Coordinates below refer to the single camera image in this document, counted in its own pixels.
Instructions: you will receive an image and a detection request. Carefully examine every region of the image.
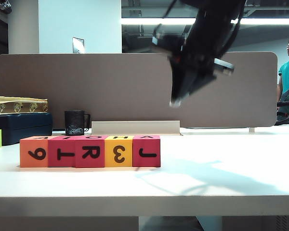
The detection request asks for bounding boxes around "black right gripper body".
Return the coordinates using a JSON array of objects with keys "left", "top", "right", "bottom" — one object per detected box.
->
[{"left": 167, "top": 45, "right": 235, "bottom": 79}]

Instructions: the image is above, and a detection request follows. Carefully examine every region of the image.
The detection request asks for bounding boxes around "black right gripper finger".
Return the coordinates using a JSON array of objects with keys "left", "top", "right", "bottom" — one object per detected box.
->
[
  {"left": 186, "top": 71, "right": 218, "bottom": 97},
  {"left": 170, "top": 62, "right": 191, "bottom": 108}
]

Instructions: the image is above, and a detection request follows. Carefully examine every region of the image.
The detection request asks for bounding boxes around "red foam block letter J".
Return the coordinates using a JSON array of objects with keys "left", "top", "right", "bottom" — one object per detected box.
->
[{"left": 131, "top": 135, "right": 161, "bottom": 167}]

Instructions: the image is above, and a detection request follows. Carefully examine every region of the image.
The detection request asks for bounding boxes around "yellow foam block letter H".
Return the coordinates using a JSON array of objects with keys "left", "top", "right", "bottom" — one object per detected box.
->
[{"left": 104, "top": 135, "right": 133, "bottom": 168}]

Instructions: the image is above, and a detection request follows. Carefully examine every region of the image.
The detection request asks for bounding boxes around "red foam block letter R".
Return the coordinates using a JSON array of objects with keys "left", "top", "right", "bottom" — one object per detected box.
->
[{"left": 74, "top": 135, "right": 105, "bottom": 168}]

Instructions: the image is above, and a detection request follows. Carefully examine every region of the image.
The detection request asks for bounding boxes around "red foam block letter T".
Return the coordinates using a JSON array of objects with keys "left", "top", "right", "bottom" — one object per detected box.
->
[{"left": 47, "top": 135, "right": 77, "bottom": 168}]

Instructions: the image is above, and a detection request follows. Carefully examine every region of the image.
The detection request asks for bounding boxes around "orange foam block monkey print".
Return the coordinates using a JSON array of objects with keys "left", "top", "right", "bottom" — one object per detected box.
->
[{"left": 19, "top": 136, "right": 50, "bottom": 168}]

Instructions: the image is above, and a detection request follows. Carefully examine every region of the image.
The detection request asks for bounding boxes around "brown desk divider panel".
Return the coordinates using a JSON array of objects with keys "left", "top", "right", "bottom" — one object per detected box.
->
[{"left": 0, "top": 51, "right": 278, "bottom": 128}]

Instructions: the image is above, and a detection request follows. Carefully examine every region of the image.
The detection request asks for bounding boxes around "black office chair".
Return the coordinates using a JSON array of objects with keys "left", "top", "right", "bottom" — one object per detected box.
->
[{"left": 276, "top": 74, "right": 289, "bottom": 128}]

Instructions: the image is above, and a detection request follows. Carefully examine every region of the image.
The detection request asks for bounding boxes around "black mug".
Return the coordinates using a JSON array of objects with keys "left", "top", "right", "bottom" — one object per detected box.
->
[{"left": 64, "top": 110, "right": 91, "bottom": 136}]

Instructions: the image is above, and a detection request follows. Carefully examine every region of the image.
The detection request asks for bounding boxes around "yellow patterned box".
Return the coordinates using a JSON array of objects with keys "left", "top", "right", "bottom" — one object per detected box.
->
[{"left": 0, "top": 96, "right": 49, "bottom": 115}]

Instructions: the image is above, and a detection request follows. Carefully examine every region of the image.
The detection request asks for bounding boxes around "dark blue case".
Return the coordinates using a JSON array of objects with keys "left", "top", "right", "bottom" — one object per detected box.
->
[{"left": 0, "top": 112, "right": 53, "bottom": 146}]

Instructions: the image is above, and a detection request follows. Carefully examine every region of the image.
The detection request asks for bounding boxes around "perforated grey panel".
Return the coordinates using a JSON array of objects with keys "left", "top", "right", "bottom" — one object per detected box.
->
[{"left": 275, "top": 215, "right": 289, "bottom": 231}]

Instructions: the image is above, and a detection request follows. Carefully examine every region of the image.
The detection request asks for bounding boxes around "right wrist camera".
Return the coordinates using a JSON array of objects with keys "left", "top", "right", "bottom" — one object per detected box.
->
[{"left": 151, "top": 33, "right": 184, "bottom": 52}]

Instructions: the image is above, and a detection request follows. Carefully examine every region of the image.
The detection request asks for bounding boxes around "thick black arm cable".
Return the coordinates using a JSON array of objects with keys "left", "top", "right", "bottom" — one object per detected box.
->
[{"left": 221, "top": 0, "right": 247, "bottom": 55}]

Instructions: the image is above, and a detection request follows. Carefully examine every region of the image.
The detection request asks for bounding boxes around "thin black camera cable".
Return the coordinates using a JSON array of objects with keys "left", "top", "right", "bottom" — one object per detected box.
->
[{"left": 156, "top": 0, "right": 179, "bottom": 37}]

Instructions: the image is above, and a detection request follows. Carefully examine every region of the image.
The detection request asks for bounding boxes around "small wall sign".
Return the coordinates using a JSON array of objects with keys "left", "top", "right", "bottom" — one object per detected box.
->
[{"left": 71, "top": 37, "right": 85, "bottom": 54}]

